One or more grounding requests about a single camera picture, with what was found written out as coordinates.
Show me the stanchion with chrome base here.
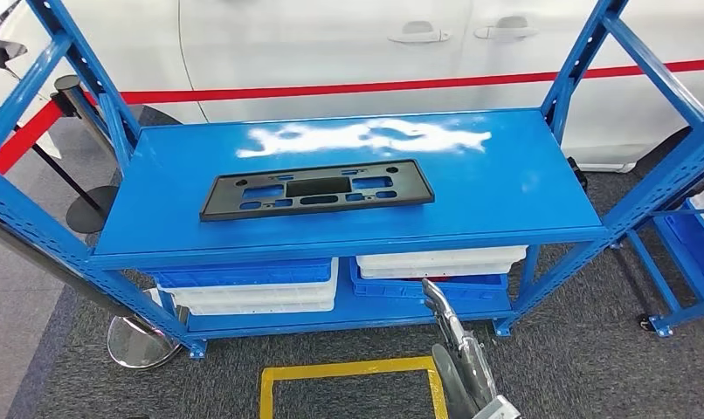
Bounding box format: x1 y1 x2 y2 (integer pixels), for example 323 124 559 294
0 209 183 371

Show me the blue metal shelf rack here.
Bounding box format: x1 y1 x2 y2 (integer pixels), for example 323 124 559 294
0 0 704 361

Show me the red barrier belt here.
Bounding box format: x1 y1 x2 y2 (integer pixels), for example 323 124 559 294
0 58 704 175

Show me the black plastic plate part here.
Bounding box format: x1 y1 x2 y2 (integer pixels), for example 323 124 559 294
198 159 436 223

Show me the white car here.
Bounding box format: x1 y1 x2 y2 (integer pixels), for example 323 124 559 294
0 0 704 175

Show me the blue plastic crate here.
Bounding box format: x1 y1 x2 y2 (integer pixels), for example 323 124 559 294
150 258 334 289
653 199 704 302
349 257 508 306

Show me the blue rack on casters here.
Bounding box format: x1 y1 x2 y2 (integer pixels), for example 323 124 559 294
604 144 704 340

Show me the yellow floor tape square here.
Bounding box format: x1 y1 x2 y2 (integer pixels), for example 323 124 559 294
259 355 449 419

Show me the thin stanchion with black base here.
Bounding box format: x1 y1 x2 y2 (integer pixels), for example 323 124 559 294
0 89 121 235

